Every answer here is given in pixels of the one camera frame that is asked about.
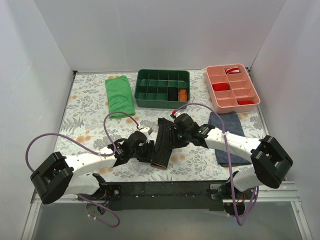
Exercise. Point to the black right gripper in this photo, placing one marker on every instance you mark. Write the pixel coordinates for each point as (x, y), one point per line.
(172, 135)

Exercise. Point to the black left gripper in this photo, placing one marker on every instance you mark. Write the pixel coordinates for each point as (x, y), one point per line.
(149, 152)

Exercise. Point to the black pinstriped underwear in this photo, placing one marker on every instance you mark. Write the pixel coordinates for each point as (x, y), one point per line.
(164, 143)

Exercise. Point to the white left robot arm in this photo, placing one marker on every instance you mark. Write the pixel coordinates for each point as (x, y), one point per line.
(62, 175)

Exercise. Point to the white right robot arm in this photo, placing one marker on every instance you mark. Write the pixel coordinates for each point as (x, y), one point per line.
(270, 162)

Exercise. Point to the red white striped roll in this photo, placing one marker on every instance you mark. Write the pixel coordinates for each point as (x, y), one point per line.
(232, 70)

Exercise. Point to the orange rolled cloth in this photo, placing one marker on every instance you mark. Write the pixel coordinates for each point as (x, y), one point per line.
(182, 95)

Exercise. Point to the floral patterned table mat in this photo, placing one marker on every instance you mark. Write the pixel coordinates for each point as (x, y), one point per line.
(85, 125)

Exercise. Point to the black rolled cloth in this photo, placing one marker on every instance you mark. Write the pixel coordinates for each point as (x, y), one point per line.
(172, 94)

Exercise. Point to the grey-blue folded cloth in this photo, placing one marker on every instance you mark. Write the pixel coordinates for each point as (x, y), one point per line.
(233, 125)

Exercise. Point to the green compartment bin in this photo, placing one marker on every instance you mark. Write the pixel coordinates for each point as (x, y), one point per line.
(151, 89)

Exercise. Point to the green folded cloth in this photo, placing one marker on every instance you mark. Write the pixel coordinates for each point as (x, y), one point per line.
(120, 97)

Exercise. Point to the red rolled cloth left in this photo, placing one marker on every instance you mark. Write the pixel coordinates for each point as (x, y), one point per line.
(222, 86)

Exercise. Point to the red rolled cloth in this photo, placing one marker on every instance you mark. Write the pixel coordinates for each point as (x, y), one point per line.
(244, 102)
(222, 86)

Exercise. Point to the pink compartment bin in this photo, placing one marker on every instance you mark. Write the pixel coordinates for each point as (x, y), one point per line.
(241, 88)

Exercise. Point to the red rolled cloth right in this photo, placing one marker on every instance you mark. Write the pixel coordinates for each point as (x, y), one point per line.
(244, 102)

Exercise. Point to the black table edge rail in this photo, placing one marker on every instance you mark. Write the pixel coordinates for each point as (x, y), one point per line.
(163, 195)

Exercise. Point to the aluminium frame rail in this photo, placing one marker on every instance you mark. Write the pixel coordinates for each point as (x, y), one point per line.
(287, 192)

